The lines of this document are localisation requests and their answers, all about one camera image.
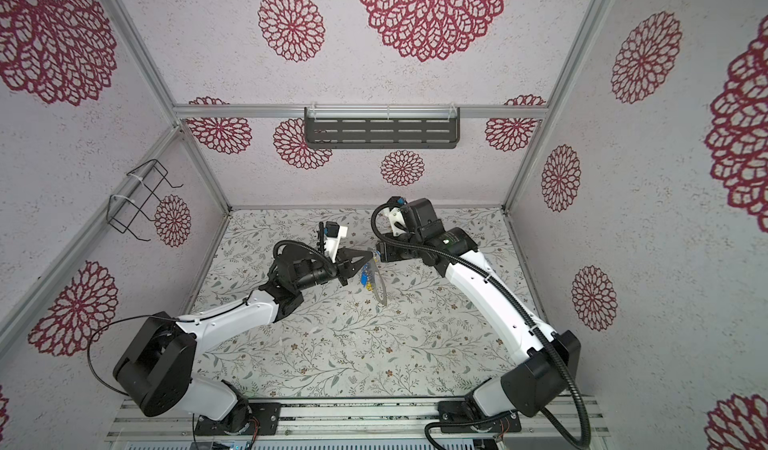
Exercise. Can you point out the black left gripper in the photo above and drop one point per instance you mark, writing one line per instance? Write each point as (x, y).
(349, 269)

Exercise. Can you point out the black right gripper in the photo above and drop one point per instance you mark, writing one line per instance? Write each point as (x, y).
(390, 254)

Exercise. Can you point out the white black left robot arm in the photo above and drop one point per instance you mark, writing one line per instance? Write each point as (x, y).
(156, 370)

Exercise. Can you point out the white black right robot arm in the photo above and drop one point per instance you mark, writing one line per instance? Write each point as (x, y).
(544, 361)

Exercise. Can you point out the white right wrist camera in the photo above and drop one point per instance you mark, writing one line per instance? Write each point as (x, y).
(395, 216)

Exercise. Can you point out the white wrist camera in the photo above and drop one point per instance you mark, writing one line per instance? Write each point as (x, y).
(395, 216)
(330, 236)

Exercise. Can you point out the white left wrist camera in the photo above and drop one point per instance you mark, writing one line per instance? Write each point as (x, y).
(330, 236)

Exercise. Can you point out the grey slotted wall shelf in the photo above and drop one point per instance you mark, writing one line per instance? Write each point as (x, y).
(382, 129)

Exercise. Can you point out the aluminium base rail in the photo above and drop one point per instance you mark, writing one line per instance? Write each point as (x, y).
(325, 423)

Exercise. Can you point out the black wire wall basket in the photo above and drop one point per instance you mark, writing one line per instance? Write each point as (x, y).
(125, 208)

